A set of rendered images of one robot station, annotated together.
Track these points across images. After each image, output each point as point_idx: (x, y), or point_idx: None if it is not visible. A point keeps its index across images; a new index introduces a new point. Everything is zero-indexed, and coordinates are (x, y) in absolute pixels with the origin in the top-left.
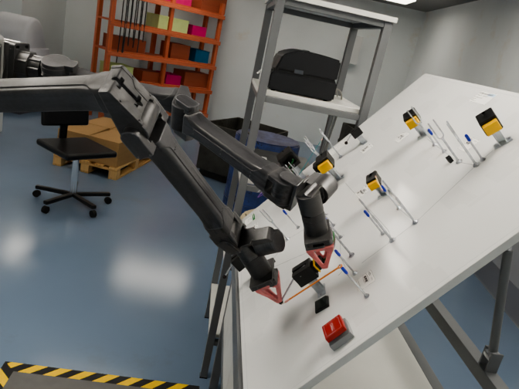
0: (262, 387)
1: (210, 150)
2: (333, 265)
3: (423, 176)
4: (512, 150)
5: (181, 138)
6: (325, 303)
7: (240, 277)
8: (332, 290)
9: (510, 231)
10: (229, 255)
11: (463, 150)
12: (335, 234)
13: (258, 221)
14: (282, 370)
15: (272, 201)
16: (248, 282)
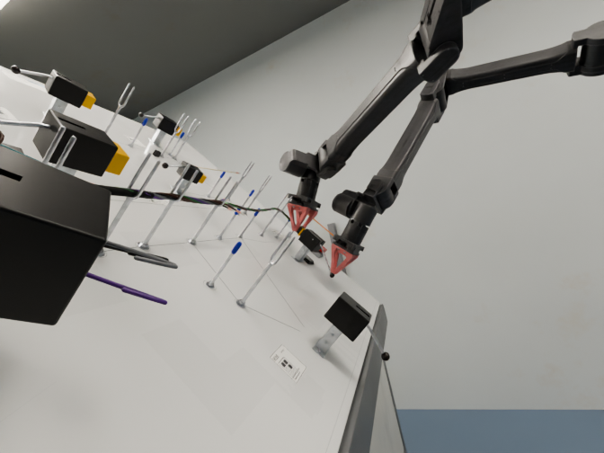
0: (364, 296)
1: (395, 108)
2: (274, 248)
3: (165, 169)
4: (168, 148)
5: (440, 75)
6: (306, 254)
7: (345, 400)
8: (294, 253)
9: (239, 187)
10: (381, 214)
11: (144, 146)
12: (235, 239)
13: None
14: (350, 284)
15: (339, 170)
16: (338, 364)
